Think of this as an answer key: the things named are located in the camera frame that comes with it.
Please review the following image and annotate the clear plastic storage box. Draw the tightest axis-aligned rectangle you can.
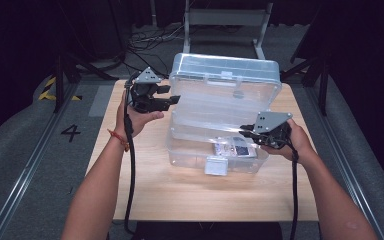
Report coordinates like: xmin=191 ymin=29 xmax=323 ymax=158
xmin=165 ymin=52 xmax=284 ymax=177

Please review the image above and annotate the person's left hand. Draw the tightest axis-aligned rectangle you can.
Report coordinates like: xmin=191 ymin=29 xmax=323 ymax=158
xmin=114 ymin=90 xmax=165 ymax=139

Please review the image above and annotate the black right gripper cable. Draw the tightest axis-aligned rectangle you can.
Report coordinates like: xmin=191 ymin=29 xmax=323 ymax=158
xmin=288 ymin=143 xmax=300 ymax=240

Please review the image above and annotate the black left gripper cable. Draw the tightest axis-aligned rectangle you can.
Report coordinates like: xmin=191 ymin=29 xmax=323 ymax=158
xmin=123 ymin=71 xmax=138 ymax=234

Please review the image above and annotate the metal floor rail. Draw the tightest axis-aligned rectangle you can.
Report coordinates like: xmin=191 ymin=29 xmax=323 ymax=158
xmin=0 ymin=83 xmax=78 ymax=240
xmin=308 ymin=86 xmax=384 ymax=240

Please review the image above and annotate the small white carton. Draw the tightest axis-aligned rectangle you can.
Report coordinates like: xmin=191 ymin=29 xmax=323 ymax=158
xmin=213 ymin=135 xmax=258 ymax=158

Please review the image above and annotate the red bracelet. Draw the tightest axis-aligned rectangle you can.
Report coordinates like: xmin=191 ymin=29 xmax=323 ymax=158
xmin=108 ymin=129 xmax=131 ymax=153

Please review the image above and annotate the bundle of black floor cables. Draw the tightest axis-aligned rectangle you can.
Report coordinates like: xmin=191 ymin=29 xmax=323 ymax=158
xmin=126 ymin=24 xmax=188 ymax=79

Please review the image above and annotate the yellow black hazard tape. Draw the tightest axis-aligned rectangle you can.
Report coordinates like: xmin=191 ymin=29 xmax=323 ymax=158
xmin=38 ymin=76 xmax=83 ymax=102

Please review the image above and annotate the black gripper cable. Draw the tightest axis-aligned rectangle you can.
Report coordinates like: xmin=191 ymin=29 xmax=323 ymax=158
xmin=288 ymin=143 xmax=300 ymax=240
xmin=123 ymin=71 xmax=138 ymax=234

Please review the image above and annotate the person's right hand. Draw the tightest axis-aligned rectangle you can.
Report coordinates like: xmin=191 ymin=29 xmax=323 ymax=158
xmin=260 ymin=118 xmax=316 ymax=164

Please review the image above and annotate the grey metal stand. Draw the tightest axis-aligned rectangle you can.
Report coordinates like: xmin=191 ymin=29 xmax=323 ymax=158
xmin=182 ymin=0 xmax=274 ymax=61

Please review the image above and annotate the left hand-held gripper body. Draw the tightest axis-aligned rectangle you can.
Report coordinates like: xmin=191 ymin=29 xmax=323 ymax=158
xmin=126 ymin=67 xmax=168 ymax=114

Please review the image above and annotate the black stand leg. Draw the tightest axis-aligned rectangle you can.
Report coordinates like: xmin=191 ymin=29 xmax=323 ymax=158
xmin=278 ymin=56 xmax=331 ymax=116
xmin=54 ymin=53 xmax=119 ymax=114

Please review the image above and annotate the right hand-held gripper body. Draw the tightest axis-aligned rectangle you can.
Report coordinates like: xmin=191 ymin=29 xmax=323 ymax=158
xmin=253 ymin=111 xmax=294 ymax=149

